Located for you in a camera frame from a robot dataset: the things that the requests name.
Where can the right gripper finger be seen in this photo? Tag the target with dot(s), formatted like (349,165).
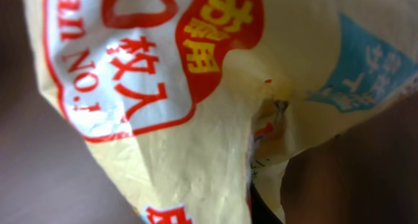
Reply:
(260,212)

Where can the yellow snack bag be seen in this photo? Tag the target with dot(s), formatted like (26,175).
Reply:
(184,102)

